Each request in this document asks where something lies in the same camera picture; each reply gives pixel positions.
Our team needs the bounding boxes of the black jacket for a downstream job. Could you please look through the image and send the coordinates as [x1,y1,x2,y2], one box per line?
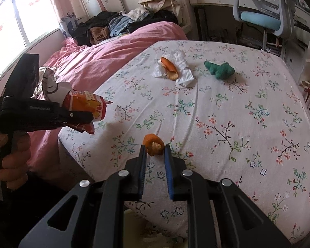
[71,12,122,45]

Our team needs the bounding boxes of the white tissue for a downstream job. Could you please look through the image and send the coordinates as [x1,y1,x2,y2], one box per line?
[152,50,194,88]

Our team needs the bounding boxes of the grey and blue desk chair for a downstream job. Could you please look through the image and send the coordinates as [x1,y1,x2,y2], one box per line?
[227,0,297,51]

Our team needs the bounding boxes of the blue denim garment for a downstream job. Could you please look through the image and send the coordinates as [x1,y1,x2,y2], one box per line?
[108,15,131,37]

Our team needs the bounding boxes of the person's left hand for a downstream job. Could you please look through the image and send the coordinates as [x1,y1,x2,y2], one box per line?
[0,128,31,190]

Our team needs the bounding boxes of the black garment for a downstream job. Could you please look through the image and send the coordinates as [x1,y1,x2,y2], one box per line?
[126,10,179,33]

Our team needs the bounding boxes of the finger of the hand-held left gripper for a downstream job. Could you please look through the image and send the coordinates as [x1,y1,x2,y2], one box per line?
[59,107,94,128]

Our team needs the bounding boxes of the floral bed sheet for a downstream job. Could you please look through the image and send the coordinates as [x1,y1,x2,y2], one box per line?
[58,40,310,241]

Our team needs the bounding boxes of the brown garment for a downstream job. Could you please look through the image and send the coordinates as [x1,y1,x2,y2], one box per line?
[90,26,110,45]

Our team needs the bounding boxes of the curled orange peel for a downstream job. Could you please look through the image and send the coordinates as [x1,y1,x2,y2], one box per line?
[143,134,164,157]

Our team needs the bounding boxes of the pink curtain with blue print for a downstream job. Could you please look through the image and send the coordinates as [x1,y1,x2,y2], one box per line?
[45,0,76,38]

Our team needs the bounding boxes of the beige tote bag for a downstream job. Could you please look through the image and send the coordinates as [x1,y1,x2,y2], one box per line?
[138,0,181,14]

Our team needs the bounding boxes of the green cloth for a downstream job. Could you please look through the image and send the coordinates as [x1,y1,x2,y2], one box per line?
[204,60,235,80]

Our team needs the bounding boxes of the red snack bag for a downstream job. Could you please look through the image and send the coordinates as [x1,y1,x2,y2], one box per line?
[43,68,113,135]

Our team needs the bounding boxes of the cream crumpled clothes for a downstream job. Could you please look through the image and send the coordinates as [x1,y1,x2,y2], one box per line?
[32,67,56,100]

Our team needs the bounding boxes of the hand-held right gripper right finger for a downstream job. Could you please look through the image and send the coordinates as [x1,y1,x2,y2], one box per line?
[163,145,292,248]

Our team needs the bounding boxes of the white garment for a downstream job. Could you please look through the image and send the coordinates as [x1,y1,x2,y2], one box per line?
[121,7,155,22]

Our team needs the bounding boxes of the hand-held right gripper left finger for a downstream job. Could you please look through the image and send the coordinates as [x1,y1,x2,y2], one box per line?
[18,145,148,248]

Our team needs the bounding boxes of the pink blanket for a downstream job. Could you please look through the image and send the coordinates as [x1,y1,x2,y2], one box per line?
[28,22,189,173]

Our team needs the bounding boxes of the window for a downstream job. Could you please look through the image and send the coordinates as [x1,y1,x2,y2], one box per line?
[0,0,61,88]

